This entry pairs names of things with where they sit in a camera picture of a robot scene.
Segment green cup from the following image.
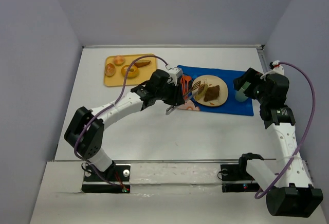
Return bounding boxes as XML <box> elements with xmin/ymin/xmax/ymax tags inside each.
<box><xmin>235</xmin><ymin>82</ymin><xmax>250</xmax><ymax>103</ymax></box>

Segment dark brown bread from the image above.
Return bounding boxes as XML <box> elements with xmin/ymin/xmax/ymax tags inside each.
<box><xmin>204</xmin><ymin>85</ymin><xmax>220</xmax><ymax>102</ymax></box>

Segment seeded bread slice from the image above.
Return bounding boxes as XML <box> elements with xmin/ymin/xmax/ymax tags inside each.
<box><xmin>194</xmin><ymin>83</ymin><xmax>208</xmax><ymax>101</ymax></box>

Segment metal tongs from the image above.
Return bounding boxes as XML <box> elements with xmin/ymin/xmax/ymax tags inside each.
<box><xmin>166</xmin><ymin>81</ymin><xmax>201</xmax><ymax>115</ymax></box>

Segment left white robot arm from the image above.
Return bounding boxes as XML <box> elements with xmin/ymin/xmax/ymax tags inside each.
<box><xmin>64</xmin><ymin>67</ymin><xmax>185</xmax><ymax>182</ymax></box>

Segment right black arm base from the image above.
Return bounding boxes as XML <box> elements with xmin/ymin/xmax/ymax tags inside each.
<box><xmin>217</xmin><ymin>164</ymin><xmax>260</xmax><ymax>193</ymax></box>

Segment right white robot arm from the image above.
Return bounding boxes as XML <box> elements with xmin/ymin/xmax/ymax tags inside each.
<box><xmin>233</xmin><ymin>64</ymin><xmax>323</xmax><ymax>218</ymax></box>

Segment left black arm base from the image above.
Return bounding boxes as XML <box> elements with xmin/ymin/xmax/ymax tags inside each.
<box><xmin>81</xmin><ymin>163</ymin><xmax>131</xmax><ymax>194</ymax></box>

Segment blue placemat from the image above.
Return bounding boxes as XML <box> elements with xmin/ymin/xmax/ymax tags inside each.
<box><xmin>178</xmin><ymin>65</ymin><xmax>254</xmax><ymax>116</ymax></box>

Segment beige decorated plate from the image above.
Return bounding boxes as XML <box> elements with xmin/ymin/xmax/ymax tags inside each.
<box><xmin>192</xmin><ymin>75</ymin><xmax>229</xmax><ymax>107</ymax></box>

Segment orange knife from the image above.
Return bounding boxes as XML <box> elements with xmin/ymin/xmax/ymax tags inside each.
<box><xmin>185</xmin><ymin>77</ymin><xmax>189</xmax><ymax>94</ymax></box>

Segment bagel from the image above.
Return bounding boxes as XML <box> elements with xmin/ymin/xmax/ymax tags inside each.
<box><xmin>121</xmin><ymin>65</ymin><xmax>139</xmax><ymax>79</ymax></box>

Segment orange spoon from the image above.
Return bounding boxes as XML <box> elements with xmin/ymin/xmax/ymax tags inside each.
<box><xmin>184</xmin><ymin>75</ymin><xmax>192</xmax><ymax>91</ymax></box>

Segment half baguette piece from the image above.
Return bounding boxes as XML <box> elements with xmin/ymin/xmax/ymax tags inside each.
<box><xmin>134</xmin><ymin>59</ymin><xmax>151</xmax><ymax>68</ymax></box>

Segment yellow tray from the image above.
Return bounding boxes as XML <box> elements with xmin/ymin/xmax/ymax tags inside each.
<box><xmin>103</xmin><ymin>54</ymin><xmax>157</xmax><ymax>87</ymax></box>

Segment round bun top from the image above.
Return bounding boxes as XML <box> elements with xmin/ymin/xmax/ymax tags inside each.
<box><xmin>113</xmin><ymin>55</ymin><xmax>125</xmax><ymax>66</ymax></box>

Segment round bun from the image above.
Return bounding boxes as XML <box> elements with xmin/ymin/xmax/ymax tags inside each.
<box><xmin>104</xmin><ymin>63</ymin><xmax>116</xmax><ymax>77</ymax></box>
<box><xmin>113</xmin><ymin>55</ymin><xmax>125</xmax><ymax>66</ymax></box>

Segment round bun left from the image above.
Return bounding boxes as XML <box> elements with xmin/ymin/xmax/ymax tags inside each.
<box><xmin>104</xmin><ymin>63</ymin><xmax>116</xmax><ymax>77</ymax></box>

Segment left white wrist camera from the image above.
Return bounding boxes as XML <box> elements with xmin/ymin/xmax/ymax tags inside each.
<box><xmin>167</xmin><ymin>67</ymin><xmax>183</xmax><ymax>85</ymax></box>

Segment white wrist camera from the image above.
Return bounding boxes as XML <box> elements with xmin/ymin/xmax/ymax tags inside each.
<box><xmin>261</xmin><ymin>60</ymin><xmax>285</xmax><ymax>80</ymax></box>
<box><xmin>167</xmin><ymin>67</ymin><xmax>183</xmax><ymax>85</ymax></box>

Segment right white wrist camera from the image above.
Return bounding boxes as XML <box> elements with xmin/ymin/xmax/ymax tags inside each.
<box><xmin>261</xmin><ymin>60</ymin><xmax>285</xmax><ymax>80</ymax></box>

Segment metal rail back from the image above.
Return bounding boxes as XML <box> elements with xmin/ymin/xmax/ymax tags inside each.
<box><xmin>82</xmin><ymin>44</ymin><xmax>263</xmax><ymax>50</ymax></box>

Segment metal rail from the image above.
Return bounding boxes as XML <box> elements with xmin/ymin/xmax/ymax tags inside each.
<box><xmin>53</xmin><ymin>158</ymin><xmax>278</xmax><ymax>164</ymax></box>
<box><xmin>82</xmin><ymin>44</ymin><xmax>263</xmax><ymax>50</ymax></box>

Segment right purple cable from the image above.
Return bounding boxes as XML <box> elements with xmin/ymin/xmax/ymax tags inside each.
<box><xmin>254</xmin><ymin>61</ymin><xmax>316</xmax><ymax>199</ymax></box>

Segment metal rail front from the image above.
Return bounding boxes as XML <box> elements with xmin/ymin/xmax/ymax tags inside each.
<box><xmin>53</xmin><ymin>158</ymin><xmax>278</xmax><ymax>164</ymax></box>

